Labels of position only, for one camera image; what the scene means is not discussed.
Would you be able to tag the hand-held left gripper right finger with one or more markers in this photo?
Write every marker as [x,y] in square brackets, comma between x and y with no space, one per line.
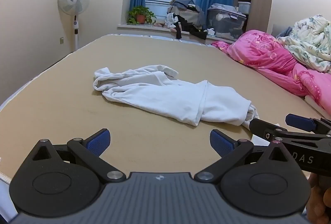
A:
[219,142]

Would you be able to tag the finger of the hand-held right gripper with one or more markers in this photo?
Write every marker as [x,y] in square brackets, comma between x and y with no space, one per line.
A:
[263,129]
[300,122]

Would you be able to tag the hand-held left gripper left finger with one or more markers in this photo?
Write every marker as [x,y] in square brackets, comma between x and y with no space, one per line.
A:
[99,140]

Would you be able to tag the white shirt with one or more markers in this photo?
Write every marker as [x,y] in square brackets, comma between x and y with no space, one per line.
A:
[160,94]

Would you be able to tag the pile of clothes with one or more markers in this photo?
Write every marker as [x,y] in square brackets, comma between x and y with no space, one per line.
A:
[183,11]

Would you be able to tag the person's right hand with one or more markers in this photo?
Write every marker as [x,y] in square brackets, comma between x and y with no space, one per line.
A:
[319,200]

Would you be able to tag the pink quilt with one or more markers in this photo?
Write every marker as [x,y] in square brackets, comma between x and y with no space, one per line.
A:
[263,53]

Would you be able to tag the floral quilt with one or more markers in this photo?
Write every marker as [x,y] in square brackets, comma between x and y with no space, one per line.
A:
[307,43]

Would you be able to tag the grey-blue cloth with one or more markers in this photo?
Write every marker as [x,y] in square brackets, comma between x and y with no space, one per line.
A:
[285,32]

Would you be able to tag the tissue pack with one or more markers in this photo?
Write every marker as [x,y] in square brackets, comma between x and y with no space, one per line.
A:
[211,32]

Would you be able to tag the clear plastic storage box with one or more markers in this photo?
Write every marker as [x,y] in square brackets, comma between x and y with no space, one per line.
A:
[225,22]

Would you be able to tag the black hanging garment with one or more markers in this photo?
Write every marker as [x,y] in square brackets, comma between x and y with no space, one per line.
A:
[192,30]

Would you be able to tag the small white bin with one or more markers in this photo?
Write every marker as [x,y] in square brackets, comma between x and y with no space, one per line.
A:
[244,7]

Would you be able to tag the potted green plant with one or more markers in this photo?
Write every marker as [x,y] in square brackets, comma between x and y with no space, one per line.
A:
[141,17]

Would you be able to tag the small pink cloth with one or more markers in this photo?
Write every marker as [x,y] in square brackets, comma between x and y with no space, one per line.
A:
[160,24]

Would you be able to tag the small low wall socket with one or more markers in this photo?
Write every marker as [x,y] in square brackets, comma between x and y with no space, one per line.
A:
[62,40]

